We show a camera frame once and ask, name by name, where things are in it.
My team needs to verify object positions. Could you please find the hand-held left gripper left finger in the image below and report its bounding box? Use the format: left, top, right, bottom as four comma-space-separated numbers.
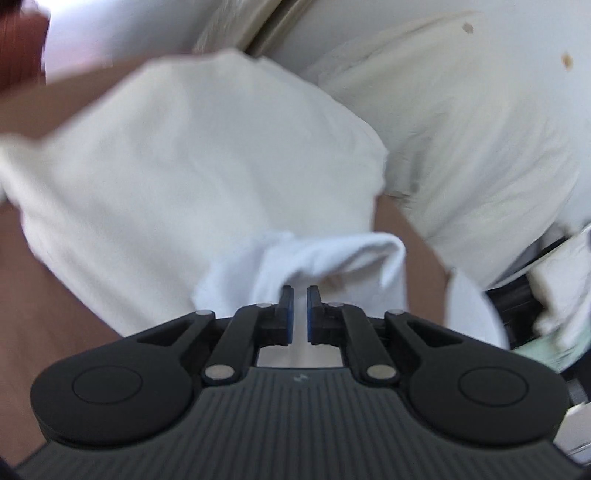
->
134, 285, 295, 387

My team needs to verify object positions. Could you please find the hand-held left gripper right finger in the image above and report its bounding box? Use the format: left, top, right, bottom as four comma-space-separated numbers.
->
307, 285, 462, 387

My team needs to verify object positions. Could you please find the white t-shirt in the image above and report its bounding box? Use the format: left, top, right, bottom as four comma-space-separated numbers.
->
191, 231, 511, 370

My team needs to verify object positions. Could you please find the cream folded blanket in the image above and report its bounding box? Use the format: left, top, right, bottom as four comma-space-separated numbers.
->
0, 48, 389, 337

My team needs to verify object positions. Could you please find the light green cloth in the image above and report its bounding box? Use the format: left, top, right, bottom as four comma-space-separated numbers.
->
510, 330, 591, 372

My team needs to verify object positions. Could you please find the white quilted jacket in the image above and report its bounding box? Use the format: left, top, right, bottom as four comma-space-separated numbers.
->
526, 224, 591, 335

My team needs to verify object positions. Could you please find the gold curtain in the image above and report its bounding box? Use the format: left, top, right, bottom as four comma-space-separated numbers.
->
194, 0, 319, 58

